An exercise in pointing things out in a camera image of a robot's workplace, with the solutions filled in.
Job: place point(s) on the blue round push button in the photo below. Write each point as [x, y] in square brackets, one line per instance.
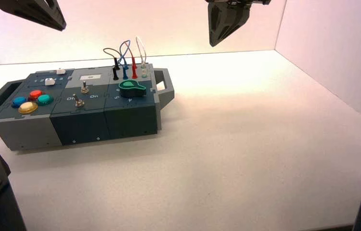
[18, 101]

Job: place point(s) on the teal round push button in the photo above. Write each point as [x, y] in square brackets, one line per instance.
[45, 99]

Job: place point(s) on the yellow round push button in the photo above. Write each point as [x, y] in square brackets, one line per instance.
[27, 107]

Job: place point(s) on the green rotary knob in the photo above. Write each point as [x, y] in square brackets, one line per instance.
[129, 88]

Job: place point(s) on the metal toggle switch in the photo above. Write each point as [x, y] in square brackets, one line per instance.
[85, 88]
[78, 102]

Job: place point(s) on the white rectangular label plate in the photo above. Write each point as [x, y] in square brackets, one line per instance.
[90, 77]

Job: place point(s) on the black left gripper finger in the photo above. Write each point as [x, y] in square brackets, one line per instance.
[56, 11]
[24, 9]

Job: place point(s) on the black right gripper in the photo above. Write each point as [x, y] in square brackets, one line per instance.
[241, 2]

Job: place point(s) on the grey and blue task box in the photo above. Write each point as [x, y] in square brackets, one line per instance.
[81, 122]

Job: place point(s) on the white slider cap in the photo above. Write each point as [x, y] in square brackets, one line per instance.
[49, 81]
[61, 71]

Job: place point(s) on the red round push button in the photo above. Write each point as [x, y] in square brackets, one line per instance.
[35, 94]

